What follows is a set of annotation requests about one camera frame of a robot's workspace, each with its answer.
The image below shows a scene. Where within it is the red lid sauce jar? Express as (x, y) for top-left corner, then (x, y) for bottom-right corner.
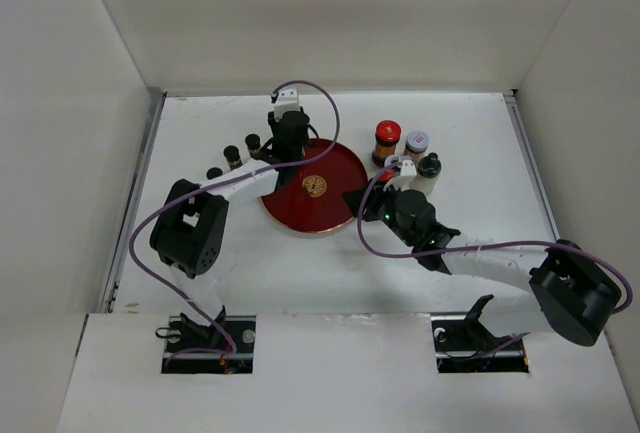
(371, 120), (401, 166)

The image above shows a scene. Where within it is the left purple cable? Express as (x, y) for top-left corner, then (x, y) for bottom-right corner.
(128, 79), (341, 354)

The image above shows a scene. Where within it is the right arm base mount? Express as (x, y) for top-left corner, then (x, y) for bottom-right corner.
(430, 295), (529, 374)

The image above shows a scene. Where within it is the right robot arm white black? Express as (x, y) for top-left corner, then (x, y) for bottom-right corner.
(343, 185), (622, 349)

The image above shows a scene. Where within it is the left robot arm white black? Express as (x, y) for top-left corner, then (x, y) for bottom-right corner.
(150, 107), (310, 280)

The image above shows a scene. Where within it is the small white lid jar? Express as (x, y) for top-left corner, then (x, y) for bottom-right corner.
(384, 155), (401, 166)

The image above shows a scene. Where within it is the white bottle black cap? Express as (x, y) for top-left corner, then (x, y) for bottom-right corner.
(410, 152), (442, 196)

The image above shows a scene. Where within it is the small red lid jar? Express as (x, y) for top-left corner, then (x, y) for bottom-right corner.
(378, 169), (396, 183)

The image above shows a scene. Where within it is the white lid spice jar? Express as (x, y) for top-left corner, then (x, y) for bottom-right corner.
(404, 130), (430, 163)

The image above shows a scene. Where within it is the purple cable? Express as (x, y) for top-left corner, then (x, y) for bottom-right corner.
(357, 162), (634, 312)
(128, 79), (341, 354)

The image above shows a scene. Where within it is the yellow label brown bottle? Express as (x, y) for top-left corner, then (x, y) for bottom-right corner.
(245, 133), (262, 159)

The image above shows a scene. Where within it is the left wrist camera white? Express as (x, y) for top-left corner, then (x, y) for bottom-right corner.
(271, 86), (300, 121)

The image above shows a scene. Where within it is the small black cap bottle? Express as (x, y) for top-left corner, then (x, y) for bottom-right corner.
(206, 167), (224, 180)
(223, 145), (243, 170)

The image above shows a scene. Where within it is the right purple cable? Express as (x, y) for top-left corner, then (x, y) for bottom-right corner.
(357, 162), (634, 312)

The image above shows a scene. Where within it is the round red tray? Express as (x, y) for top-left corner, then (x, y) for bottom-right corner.
(261, 139), (368, 234)

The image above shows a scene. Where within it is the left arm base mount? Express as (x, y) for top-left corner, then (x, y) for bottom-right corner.
(155, 309), (257, 375)

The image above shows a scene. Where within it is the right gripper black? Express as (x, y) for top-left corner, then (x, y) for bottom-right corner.
(341, 177), (417, 247)

